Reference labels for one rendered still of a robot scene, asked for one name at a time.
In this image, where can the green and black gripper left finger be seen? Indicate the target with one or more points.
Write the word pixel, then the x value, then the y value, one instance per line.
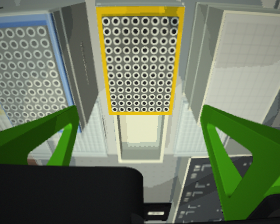
pixel 17 142

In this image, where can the black square pad with rg label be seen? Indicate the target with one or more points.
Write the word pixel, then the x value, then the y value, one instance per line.
pixel 156 211

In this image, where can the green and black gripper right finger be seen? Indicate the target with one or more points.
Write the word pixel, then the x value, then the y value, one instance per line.
pixel 240 196

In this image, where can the yellow tip rack with grey top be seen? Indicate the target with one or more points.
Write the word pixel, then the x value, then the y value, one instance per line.
pixel 140 44

